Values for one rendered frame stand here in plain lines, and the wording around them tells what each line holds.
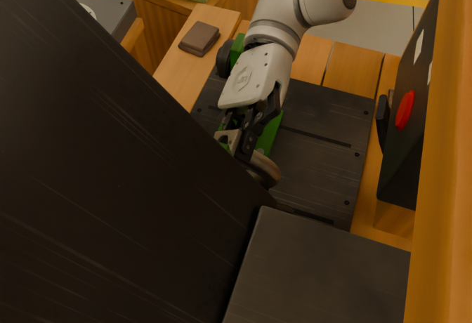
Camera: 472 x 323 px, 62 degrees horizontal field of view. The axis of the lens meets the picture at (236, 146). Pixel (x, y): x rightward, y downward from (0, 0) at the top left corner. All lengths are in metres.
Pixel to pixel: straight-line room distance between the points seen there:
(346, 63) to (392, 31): 1.57
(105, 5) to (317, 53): 0.63
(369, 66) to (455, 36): 0.93
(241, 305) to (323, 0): 0.40
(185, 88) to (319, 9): 0.51
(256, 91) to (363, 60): 0.65
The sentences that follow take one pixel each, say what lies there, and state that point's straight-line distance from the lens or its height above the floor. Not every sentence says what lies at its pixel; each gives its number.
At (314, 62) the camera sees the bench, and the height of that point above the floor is 0.88.
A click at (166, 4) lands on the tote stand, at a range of 1.47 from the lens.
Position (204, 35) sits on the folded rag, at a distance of 1.10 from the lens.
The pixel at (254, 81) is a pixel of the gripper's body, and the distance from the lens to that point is 0.55.
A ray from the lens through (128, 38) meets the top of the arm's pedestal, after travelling 1.24.
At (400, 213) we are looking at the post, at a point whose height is 0.98.
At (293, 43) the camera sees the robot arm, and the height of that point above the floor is 1.25.
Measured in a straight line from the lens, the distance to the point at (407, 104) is 0.33.
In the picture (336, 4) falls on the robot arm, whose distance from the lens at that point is 0.59.
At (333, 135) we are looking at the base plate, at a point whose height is 0.90.
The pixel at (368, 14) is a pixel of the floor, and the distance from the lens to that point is 2.76.
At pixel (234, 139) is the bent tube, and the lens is 0.53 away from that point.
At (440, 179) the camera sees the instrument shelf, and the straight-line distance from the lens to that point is 0.17.
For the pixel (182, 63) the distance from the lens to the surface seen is 1.07.
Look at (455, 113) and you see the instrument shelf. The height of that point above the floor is 1.54.
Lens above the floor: 1.66
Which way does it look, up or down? 58 degrees down
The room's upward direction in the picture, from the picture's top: straight up
